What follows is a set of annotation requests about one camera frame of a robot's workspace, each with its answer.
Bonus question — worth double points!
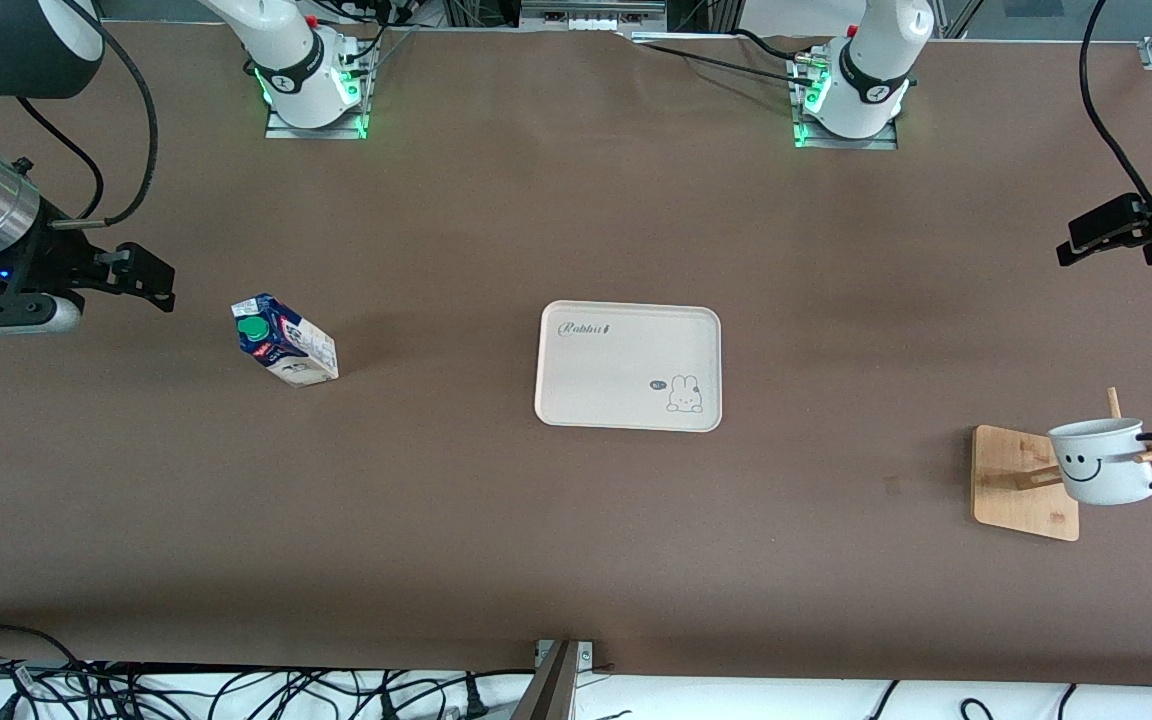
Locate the blue white milk carton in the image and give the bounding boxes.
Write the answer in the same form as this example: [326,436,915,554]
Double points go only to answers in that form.
[231,293,339,388]

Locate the white smiley face mug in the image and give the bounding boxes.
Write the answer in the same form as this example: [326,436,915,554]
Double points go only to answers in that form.
[1048,418,1152,507]

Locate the cream rabbit print tray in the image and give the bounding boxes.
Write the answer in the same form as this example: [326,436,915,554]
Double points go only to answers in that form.
[534,300,723,433]

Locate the wooden mug stand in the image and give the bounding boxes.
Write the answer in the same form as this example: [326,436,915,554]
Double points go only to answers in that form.
[972,387,1152,542]

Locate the grey power strip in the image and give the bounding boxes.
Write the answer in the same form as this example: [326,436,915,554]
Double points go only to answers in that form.
[520,0,668,31]

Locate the aluminium profile bar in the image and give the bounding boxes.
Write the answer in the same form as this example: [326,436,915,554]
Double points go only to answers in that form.
[511,640,582,720]

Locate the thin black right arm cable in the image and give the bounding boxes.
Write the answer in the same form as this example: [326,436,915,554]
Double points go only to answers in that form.
[14,95,105,221]

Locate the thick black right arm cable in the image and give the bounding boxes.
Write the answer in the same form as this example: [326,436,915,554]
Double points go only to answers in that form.
[76,0,159,226]

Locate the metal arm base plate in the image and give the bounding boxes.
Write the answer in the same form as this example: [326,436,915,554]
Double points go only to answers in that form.
[264,98,370,140]
[793,118,900,151]

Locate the black cable on table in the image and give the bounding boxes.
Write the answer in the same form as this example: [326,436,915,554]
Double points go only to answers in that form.
[724,27,829,63]
[626,38,817,89]

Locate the tangled black cables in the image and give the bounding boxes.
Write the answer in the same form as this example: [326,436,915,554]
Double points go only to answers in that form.
[0,625,537,720]

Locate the metal corner bracket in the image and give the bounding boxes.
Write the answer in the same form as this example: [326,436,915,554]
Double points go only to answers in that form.
[534,640,595,673]

